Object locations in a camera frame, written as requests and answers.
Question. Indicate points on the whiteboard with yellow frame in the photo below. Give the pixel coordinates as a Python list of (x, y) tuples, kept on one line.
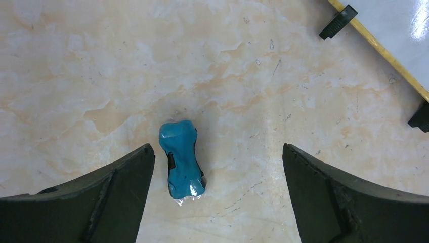
[(398, 30)]

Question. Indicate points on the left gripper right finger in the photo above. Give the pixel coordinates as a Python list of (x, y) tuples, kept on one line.
[(331, 205)]

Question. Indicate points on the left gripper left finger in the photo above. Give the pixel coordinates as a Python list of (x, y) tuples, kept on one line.
[(105, 205)]

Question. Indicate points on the blue whiteboard eraser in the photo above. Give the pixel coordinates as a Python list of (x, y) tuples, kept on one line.
[(185, 176)]

